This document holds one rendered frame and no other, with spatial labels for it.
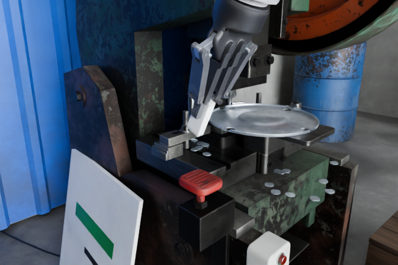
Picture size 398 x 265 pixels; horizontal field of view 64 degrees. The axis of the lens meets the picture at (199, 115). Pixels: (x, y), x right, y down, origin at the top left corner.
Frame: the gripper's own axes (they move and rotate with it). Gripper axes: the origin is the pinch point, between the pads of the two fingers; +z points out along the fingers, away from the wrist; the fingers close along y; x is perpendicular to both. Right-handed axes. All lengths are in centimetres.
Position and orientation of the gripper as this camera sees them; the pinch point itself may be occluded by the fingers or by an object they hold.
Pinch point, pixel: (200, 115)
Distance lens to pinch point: 54.4
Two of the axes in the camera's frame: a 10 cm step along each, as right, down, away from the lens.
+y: 7.0, -2.1, 6.8
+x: -6.5, -5.8, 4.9
